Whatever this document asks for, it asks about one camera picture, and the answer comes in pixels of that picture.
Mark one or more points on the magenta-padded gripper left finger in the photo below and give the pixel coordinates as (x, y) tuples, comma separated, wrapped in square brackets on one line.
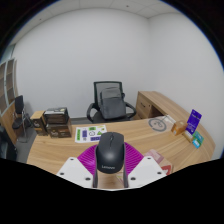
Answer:
[(75, 170)]

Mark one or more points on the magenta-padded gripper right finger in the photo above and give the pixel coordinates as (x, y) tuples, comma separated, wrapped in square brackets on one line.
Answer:
[(146, 170)]

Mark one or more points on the black computer mouse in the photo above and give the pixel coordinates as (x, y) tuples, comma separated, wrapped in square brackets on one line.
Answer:
[(110, 151)]

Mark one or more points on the white sticker sheet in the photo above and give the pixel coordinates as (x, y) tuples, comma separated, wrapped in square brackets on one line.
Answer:
[(88, 134)]

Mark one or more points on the round grey disc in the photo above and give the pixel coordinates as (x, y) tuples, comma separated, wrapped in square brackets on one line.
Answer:
[(157, 124)]

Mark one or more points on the open-lid brown coffee box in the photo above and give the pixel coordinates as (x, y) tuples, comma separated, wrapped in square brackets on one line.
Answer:
[(58, 125)]

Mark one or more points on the small orange box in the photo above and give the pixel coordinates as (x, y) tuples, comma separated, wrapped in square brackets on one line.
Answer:
[(179, 128)]

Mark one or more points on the small tan box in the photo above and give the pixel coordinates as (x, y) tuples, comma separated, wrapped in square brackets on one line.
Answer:
[(188, 136)]

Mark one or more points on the white paper sheet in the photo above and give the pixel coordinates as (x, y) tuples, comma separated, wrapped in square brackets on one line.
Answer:
[(169, 119)]

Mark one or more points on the small blue box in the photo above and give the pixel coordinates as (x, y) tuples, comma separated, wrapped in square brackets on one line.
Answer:
[(196, 144)]

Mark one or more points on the closed brown coffee box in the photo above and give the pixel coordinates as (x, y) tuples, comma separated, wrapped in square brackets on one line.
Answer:
[(38, 123)]

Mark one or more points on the teal green box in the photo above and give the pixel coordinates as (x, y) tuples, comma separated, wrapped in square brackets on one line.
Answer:
[(199, 137)]

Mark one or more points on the wooden side desk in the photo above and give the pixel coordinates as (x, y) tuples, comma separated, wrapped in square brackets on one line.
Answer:
[(146, 103)]

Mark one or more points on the purple standing sign card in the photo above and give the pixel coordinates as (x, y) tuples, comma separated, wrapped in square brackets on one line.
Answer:
[(194, 121)]

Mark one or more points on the black leather chair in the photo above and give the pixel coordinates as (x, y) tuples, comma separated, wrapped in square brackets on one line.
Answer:
[(6, 146)]

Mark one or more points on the grey backpack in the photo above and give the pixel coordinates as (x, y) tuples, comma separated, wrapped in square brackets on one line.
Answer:
[(112, 103)]

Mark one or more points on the black mesh office chair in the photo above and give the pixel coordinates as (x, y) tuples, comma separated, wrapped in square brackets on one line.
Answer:
[(96, 88)]

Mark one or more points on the black visitor chair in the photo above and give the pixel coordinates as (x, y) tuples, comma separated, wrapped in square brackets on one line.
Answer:
[(19, 105)]

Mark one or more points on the wooden shelf unit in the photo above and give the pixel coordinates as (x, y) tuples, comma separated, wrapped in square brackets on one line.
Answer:
[(8, 96)]

